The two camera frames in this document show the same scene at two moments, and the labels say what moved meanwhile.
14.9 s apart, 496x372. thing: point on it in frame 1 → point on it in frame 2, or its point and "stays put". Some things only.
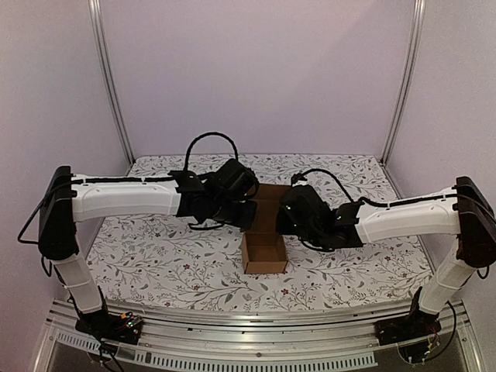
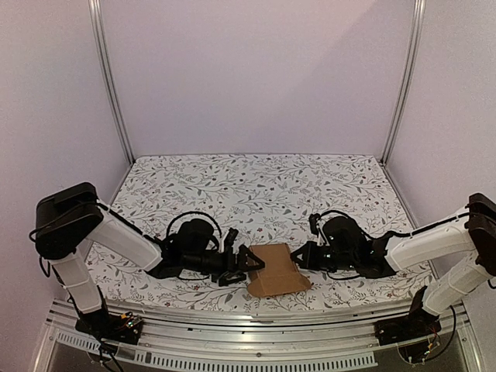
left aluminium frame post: [95, 12] stays put
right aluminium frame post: [409, 80] stays put
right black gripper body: [282, 223] → [317, 257]
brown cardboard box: [264, 248] → [279, 275]
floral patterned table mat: [176, 263] stays put
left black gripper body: [226, 214] → [218, 266]
